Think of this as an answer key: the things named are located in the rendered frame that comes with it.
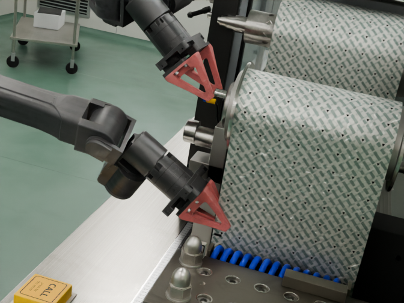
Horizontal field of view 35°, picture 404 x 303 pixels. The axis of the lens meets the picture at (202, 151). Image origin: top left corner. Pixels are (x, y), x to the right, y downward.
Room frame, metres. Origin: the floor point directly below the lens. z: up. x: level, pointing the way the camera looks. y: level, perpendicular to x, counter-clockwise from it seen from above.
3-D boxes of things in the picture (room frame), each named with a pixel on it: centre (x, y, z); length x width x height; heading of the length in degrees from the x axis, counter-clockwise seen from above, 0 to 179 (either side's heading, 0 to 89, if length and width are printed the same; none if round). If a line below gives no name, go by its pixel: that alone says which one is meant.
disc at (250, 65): (0.99, -0.05, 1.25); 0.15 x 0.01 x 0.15; 168
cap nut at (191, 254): (0.87, -0.01, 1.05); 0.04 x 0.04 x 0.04
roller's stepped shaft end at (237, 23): (1.26, -0.02, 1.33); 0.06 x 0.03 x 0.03; 78
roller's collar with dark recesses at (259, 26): (1.24, -0.08, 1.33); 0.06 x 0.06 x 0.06; 78
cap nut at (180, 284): (0.77, 0.00, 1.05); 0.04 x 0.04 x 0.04
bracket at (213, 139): (1.04, -0.01, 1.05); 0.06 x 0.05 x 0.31; 78
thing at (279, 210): (0.91, -0.15, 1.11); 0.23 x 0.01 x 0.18; 78
